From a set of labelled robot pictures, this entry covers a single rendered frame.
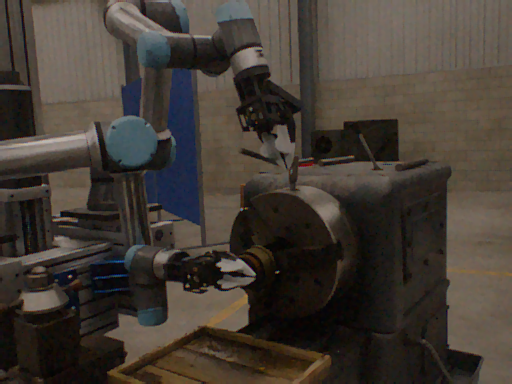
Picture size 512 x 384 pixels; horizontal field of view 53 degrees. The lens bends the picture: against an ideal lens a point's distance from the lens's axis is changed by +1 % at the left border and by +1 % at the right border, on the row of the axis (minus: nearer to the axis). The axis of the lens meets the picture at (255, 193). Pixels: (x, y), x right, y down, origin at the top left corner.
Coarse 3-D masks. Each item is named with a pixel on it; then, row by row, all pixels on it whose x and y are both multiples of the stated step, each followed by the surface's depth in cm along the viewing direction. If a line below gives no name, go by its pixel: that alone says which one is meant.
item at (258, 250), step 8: (248, 248) 116; (256, 248) 114; (264, 248) 114; (240, 256) 111; (248, 256) 110; (256, 256) 111; (264, 256) 112; (272, 256) 113; (248, 264) 109; (256, 264) 109; (264, 264) 111; (272, 264) 113; (232, 272) 112; (256, 272) 109; (264, 272) 111; (272, 272) 113; (256, 280) 109; (264, 280) 111; (272, 280) 114; (248, 288) 111
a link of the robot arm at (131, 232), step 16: (112, 176) 130; (128, 176) 129; (128, 192) 129; (144, 192) 132; (128, 208) 130; (144, 208) 132; (128, 224) 131; (144, 224) 132; (128, 240) 132; (144, 240) 132; (128, 272) 136
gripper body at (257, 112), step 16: (240, 80) 103; (256, 80) 104; (240, 96) 103; (256, 96) 104; (272, 96) 103; (240, 112) 105; (256, 112) 101; (272, 112) 101; (256, 128) 104; (272, 128) 108
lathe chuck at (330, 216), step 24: (288, 192) 120; (312, 192) 124; (264, 216) 124; (288, 216) 120; (312, 216) 116; (336, 216) 119; (240, 240) 129; (288, 240) 121; (312, 240) 117; (336, 240) 114; (336, 264) 114; (288, 288) 123; (312, 288) 119; (336, 288) 116; (288, 312) 123; (312, 312) 119
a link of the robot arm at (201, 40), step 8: (200, 40) 110; (208, 40) 111; (200, 48) 109; (208, 48) 110; (216, 48) 109; (200, 56) 110; (208, 56) 111; (216, 56) 111; (224, 56) 110; (200, 64) 111; (208, 64) 112; (216, 64) 113; (224, 64) 113; (208, 72) 117; (216, 72) 117; (224, 72) 118
